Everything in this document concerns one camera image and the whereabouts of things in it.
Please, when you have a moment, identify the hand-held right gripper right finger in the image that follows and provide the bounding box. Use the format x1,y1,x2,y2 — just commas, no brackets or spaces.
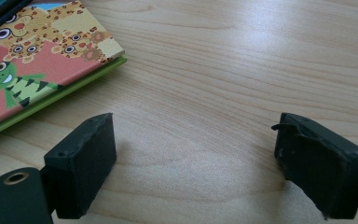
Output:
270,112,358,219

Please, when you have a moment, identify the cartoon animals picture book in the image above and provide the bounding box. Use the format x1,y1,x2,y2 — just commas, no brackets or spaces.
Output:
0,0,129,143

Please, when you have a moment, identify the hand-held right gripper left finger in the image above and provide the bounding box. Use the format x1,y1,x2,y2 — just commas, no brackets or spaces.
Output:
43,112,117,219

